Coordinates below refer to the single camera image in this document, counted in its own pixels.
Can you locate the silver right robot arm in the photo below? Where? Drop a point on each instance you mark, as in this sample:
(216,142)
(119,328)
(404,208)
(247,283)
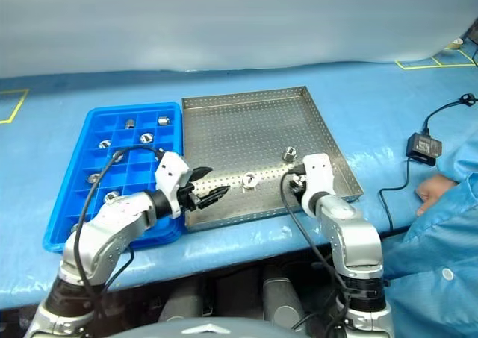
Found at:
(351,226)

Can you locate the grey curved hood with emblem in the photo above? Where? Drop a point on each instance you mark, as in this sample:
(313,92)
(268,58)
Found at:
(209,330)

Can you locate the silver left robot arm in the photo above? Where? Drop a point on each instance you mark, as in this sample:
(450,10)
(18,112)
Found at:
(108,226)

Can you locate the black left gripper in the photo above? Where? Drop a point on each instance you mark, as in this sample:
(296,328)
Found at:
(186,198)

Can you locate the person's bare hand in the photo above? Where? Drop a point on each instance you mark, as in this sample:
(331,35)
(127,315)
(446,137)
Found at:
(435,188)

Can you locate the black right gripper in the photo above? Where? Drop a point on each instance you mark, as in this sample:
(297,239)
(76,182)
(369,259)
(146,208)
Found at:
(298,190)

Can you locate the blue plastic table cover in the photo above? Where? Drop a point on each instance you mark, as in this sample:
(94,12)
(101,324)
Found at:
(354,103)

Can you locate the perforated metal tray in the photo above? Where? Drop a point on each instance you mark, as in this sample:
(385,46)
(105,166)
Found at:
(242,129)

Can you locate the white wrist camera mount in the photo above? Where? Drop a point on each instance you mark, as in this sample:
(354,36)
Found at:
(317,166)
(172,168)

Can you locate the grey cylindrical shape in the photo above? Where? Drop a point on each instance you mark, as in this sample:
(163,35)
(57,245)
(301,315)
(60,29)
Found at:
(183,300)
(282,297)

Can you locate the blue compartment tray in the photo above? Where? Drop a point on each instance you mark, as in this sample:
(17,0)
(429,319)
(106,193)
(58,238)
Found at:
(63,218)

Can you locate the black power adapter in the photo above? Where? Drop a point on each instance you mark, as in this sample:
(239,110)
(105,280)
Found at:
(424,146)

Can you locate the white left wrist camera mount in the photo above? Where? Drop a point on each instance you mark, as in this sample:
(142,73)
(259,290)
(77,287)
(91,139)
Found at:
(172,168)

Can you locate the person in blue lab coat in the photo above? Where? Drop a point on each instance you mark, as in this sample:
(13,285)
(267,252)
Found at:
(440,248)

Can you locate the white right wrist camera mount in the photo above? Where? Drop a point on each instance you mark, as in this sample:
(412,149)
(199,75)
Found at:
(317,166)

